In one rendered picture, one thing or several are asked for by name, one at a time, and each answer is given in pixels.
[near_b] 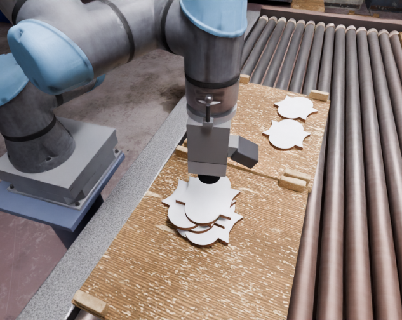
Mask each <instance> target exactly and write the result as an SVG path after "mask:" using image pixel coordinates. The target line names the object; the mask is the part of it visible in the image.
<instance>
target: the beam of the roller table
mask: <svg viewBox="0 0 402 320"><path fill-rule="evenodd" d="M246 19H247V28H246V32H245V38H244V44H245V42H246V41H247V39H248V38H249V36H250V34H251V33H252V31H253V30H254V28H255V26H256V25H257V23H258V20H259V19H260V12H259V11H249V10H248V11H247V12H246ZM244 44H243V45H244ZM186 101H187V100H186V95H184V96H183V97H182V98H181V100H180V101H179V103H177V105H176V106H175V108H174V109H173V110H172V112H171V113H170V115H169V116H168V117H167V118H166V120H165V121H164V123H163V124H162V125H161V126H160V128H159V129H158V130H157V131H156V133H155V134H154V136H153V137H152V138H151V140H150V141H149V143H148V144H147V145H146V146H145V148H144V149H143V151H142V152H141V153H140V154H139V156H138V157H137V158H136V160H135V161H134V162H133V164H132V165H131V166H130V167H129V169H128V170H127V172H126V173H125V174H124V175H123V177H122V178H121V179H120V181H119V182H118V183H117V185H116V186H115V187H114V189H113V190H112V192H111V193H110V194H109V195H108V197H107V198H106V200H105V201H104V202H103V203H102V205H101V206H100V207H99V209H98V210H97V212H96V213H95V214H94V215H93V217H92V218H91V220H90V221H89V222H88V223H87V225H86V226H85V228H84V229H83V230H82V231H81V233H80V234H79V235H78V237H77V238H76V240H75V241H74V242H73V243H72V245H71V246H70V248H69V249H68V250H67V251H66V253H65V254H64V256H63V257H62V258H61V259H60V261H59V262H58V263H57V265H56V266H55V268H54V269H53V270H52V271H51V273H50V274H49V275H48V277H47V278H46V279H45V280H44V282H43V283H42V285H41V286H40V287H39V289H38V290H37V291H36V292H35V294H34V295H33V297H32V298H31V299H30V300H29V302H28V303H27V305H26V306H25V307H24V308H23V310H22V311H21V313H20V314H19V315H18V317H17V318H16V319H15V320H75V318H76V317H77V315H78V314H79V312H80V310H81V309H80V308H79V307H76V306H75V305H73V304H72V303H71V301H72V299H73V296H74V295H75V293H76V291H77V290H79V289H80V288H81V287H82V285H83V283H84V282H85V281H86V279H87V278H88V276H89V275H90V273H91V272H92V270H93V269H94V268H95V266H96V264H97V263H98V262H99V260H100V259H101V257H102V256H103V254H104V253H105V252H106V250H107V248H108V247H109V246H110V245H111V243H112V242H113V240H114V238H115V237H116V236H117V234H118V233H119V231H120V230H121V228H122V227H123V225H124V224H125V223H126V221H127V219H129V217H130V215H131V214H132V213H133V211H134V209H135V208H136V207H137V205H138V204H139V202H140V201H141V200H142V198H143V197H144V195H145V193H146V192H147V191H148V190H149V188H150V186H151V185H152V183H153V182H154V181H155V179H156V178H157V176H158V175H159V174H160V172H161V170H162V169H163V168H164V166H165V164H166V163H167V162H168V160H169V159H170V157H171V156H172V155H173V153H174V152H175V151H176V148H177V146H178V145H179V146H182V144H183V143H184V141H185V139H186V138H187V129H186V124H187V120H188V117H189V116H188V114H187V110H186Z"/></svg>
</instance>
